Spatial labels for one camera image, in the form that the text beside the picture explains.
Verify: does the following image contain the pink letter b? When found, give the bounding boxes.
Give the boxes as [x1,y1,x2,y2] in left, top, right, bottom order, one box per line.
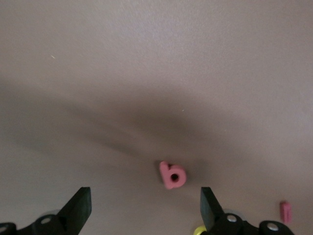
[158,161,188,190]

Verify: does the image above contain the yellow letter u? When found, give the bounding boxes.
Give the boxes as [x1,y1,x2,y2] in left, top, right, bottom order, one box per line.
[193,225,208,235]

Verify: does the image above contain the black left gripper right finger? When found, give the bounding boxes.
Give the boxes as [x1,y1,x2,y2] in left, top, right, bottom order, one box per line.
[200,187,295,235]

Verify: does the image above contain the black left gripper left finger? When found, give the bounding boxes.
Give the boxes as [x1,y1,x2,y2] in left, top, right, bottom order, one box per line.
[0,187,92,235]

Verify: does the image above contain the red letter l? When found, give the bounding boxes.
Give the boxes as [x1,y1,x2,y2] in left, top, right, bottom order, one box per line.
[280,201,292,224]

